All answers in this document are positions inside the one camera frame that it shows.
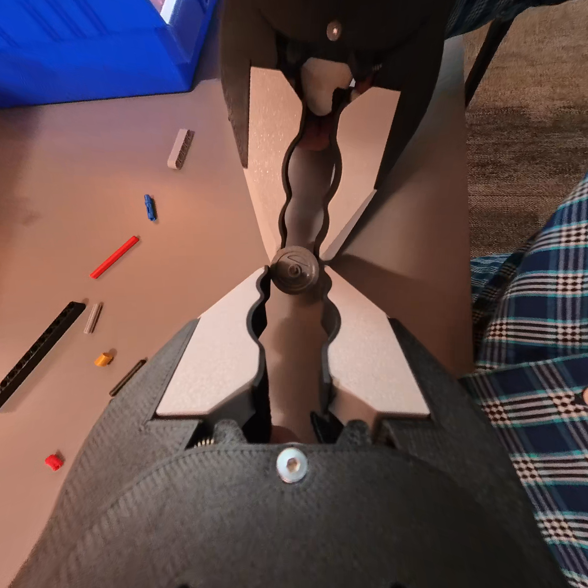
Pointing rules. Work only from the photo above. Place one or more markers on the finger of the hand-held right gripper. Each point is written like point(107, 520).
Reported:
point(266, 138)
point(367, 147)

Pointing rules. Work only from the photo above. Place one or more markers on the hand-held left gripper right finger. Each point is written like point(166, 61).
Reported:
point(372, 367)

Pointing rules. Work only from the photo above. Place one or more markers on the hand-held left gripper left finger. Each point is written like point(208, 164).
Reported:
point(216, 367)

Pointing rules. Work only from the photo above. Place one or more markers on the grey lego differential gear assembly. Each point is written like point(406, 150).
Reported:
point(294, 271)

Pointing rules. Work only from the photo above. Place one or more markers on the grey lego block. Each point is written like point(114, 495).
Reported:
point(180, 149)

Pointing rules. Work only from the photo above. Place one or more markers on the black lego axle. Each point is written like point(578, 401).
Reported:
point(127, 377)

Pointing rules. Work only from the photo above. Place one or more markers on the yellow lego bush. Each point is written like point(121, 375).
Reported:
point(104, 359)

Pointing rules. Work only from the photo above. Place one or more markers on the light grey lego pin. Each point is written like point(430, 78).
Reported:
point(93, 318)

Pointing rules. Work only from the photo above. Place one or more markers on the blue lego pin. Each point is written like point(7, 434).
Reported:
point(150, 207)

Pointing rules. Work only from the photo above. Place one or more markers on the long red lego axle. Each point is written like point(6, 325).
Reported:
point(114, 257)

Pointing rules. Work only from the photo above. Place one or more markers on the long black lego beam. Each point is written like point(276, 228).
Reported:
point(39, 349)

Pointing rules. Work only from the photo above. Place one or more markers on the red lego bush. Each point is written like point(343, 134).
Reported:
point(53, 461)

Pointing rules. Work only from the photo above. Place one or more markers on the person's right hand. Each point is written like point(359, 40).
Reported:
point(318, 133)

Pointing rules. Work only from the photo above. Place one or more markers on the black metal table leg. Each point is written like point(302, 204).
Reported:
point(487, 57)

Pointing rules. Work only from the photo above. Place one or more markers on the blue plaid shirt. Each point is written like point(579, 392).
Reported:
point(528, 413)

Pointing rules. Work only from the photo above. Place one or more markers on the plain blue bin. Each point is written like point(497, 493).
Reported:
point(92, 46)

